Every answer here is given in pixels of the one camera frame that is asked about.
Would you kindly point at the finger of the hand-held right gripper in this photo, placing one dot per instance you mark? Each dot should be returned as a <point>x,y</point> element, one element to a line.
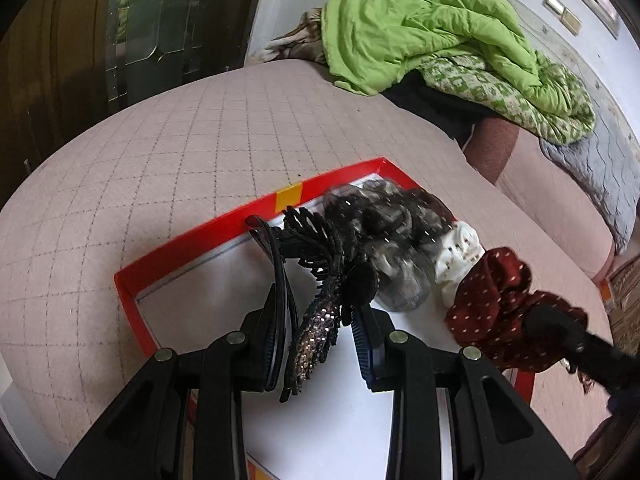
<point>595,345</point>

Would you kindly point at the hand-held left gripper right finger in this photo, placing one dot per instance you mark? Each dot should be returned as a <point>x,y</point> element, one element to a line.
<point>365,350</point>

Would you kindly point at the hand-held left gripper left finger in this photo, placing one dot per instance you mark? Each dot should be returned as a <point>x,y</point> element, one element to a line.
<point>260,350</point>

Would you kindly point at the black sequin hair claw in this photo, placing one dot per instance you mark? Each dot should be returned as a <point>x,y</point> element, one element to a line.
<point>315,330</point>

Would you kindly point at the red shallow box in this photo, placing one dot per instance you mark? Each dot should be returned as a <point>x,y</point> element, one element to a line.
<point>325,410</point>

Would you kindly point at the red polka dot scrunchie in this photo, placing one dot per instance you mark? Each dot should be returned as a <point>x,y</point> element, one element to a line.
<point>490,300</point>

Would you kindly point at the grey sheer scrunchie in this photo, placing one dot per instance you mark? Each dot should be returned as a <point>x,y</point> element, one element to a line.
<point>395,230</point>

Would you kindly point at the white scrunchie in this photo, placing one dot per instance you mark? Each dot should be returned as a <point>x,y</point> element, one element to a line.
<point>460,255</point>

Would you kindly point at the pink bolster cushion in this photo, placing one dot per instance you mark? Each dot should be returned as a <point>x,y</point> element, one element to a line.
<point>550,195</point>

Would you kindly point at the grey quilted blanket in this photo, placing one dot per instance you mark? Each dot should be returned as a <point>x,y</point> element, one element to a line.
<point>600,160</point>

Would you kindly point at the dark cloth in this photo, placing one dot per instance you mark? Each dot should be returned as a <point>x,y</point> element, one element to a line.
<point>425,105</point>

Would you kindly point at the brown patterned blanket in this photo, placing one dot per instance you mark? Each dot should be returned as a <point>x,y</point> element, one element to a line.
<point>305,35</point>

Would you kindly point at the green quilt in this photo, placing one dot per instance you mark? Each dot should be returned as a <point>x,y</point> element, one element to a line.
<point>400,30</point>

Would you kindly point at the wooden glass door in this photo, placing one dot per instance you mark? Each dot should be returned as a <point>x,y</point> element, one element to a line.
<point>75,35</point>

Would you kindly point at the gold wall switch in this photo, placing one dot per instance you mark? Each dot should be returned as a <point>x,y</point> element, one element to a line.
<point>553,1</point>
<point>571,20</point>

